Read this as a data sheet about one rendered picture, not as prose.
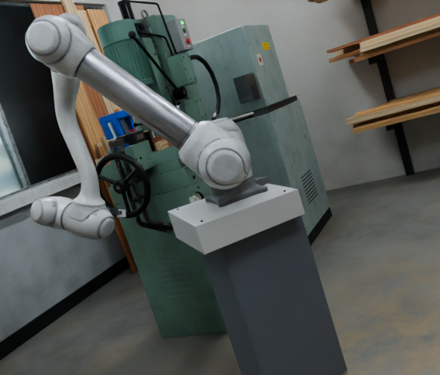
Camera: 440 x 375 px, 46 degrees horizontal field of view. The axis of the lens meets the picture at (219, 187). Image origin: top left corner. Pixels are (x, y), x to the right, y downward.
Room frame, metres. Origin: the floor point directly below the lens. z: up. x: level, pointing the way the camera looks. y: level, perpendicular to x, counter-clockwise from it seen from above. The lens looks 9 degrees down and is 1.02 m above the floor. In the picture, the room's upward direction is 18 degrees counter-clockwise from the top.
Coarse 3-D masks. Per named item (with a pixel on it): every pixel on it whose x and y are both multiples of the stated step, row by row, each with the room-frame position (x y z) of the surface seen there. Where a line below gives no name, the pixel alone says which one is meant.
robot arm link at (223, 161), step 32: (32, 32) 1.49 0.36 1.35; (64, 32) 1.50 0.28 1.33; (64, 64) 1.53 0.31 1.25; (96, 64) 1.55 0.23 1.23; (128, 96) 1.54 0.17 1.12; (160, 96) 1.58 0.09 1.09; (160, 128) 1.55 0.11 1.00; (192, 128) 1.55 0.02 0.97; (192, 160) 1.52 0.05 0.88; (224, 160) 1.47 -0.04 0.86
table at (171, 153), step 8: (152, 152) 2.37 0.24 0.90; (160, 152) 2.31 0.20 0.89; (168, 152) 2.29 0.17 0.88; (176, 152) 2.27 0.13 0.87; (152, 160) 2.32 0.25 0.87; (160, 160) 2.31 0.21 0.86; (168, 160) 2.30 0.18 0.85; (104, 168) 2.47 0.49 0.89; (112, 168) 2.44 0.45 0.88; (144, 168) 2.25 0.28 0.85; (112, 176) 2.33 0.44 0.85; (120, 176) 2.31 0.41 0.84
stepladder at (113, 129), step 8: (120, 112) 3.31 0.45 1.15; (104, 120) 3.34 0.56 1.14; (112, 120) 3.29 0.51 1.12; (120, 120) 3.45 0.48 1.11; (128, 120) 3.43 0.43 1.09; (104, 128) 3.33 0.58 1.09; (112, 128) 3.29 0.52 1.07; (120, 128) 3.30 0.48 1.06; (128, 128) 3.42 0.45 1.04; (112, 136) 3.31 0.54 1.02; (120, 136) 3.31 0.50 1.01
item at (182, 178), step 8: (184, 168) 2.27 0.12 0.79; (152, 176) 2.35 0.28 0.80; (160, 176) 2.33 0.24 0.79; (168, 176) 2.31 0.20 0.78; (176, 176) 2.29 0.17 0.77; (184, 176) 2.27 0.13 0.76; (192, 176) 2.30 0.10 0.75; (152, 184) 2.36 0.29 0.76; (160, 184) 2.33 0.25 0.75; (168, 184) 2.31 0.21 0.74; (176, 184) 2.29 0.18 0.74; (184, 184) 2.28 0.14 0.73; (192, 184) 2.28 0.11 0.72; (112, 192) 2.47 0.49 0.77; (152, 192) 2.36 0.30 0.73; (160, 192) 2.34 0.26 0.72; (120, 200) 2.45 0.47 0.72; (128, 200) 2.43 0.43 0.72
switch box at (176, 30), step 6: (168, 24) 2.69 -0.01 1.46; (174, 24) 2.67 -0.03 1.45; (180, 24) 2.70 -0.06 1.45; (168, 30) 2.70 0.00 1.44; (174, 30) 2.68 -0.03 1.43; (180, 30) 2.68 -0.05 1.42; (186, 30) 2.74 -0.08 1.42; (174, 36) 2.69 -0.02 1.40; (180, 36) 2.67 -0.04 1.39; (186, 36) 2.72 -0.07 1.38; (174, 42) 2.69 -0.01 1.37; (180, 42) 2.67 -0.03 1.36; (186, 42) 2.70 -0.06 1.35; (180, 48) 2.68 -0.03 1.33; (186, 48) 2.69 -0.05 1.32; (192, 48) 2.74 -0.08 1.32
